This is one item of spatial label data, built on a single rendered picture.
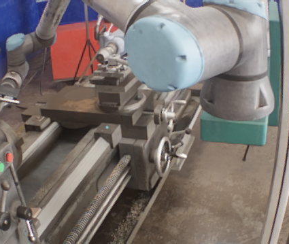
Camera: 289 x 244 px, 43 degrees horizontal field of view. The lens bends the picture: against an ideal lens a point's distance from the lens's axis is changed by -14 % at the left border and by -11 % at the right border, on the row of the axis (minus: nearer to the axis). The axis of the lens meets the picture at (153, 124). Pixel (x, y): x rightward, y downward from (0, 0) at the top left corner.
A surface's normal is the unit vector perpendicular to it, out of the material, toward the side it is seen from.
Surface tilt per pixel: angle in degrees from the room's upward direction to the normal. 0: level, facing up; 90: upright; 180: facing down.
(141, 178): 90
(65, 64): 90
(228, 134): 90
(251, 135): 90
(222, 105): 70
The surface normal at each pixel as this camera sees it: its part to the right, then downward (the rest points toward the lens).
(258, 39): 0.65, 0.27
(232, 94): -0.37, 0.12
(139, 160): -0.31, 0.46
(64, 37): 0.04, 0.46
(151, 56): -0.69, 0.40
